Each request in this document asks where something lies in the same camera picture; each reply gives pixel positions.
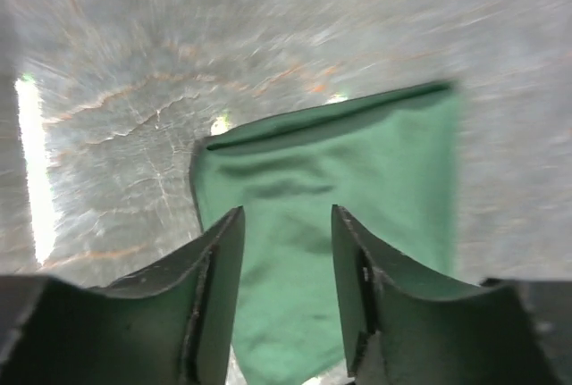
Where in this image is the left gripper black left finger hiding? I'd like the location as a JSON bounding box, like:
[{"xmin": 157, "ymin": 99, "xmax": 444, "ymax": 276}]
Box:
[{"xmin": 1, "ymin": 208, "xmax": 245, "ymax": 384}]

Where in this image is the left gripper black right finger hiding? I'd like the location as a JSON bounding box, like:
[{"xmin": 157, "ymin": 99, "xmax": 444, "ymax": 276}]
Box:
[{"xmin": 332, "ymin": 205, "xmax": 571, "ymax": 384}]

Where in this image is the dark green cloth napkin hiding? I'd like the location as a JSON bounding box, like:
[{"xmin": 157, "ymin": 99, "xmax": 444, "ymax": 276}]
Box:
[{"xmin": 189, "ymin": 81, "xmax": 458, "ymax": 384}]

